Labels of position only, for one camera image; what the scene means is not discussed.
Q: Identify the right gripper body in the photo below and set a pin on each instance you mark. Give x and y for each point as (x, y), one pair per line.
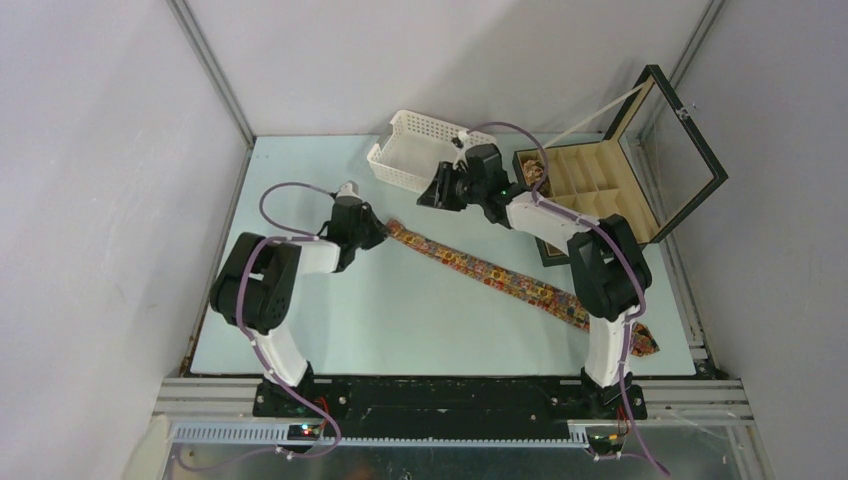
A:
(456, 189)

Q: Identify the rolled tie far compartment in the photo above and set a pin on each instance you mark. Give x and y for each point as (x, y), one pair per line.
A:
(533, 170)

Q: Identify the white perforated plastic basket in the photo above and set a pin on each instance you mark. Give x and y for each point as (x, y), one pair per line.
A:
(410, 148)

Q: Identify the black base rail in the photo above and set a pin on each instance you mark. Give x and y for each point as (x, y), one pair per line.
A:
(451, 408)

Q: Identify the black compartment tie box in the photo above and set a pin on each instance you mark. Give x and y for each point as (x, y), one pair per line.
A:
(652, 166)

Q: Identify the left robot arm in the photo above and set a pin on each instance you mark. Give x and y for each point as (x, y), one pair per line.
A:
(255, 288)

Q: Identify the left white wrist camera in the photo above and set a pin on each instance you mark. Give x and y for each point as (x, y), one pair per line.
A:
(348, 194)

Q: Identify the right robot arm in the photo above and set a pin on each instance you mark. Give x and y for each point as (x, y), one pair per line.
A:
(609, 273)

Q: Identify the colourful patterned tie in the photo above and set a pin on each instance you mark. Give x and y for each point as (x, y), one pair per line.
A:
(557, 302)

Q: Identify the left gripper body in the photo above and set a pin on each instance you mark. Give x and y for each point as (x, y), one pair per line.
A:
(369, 233)

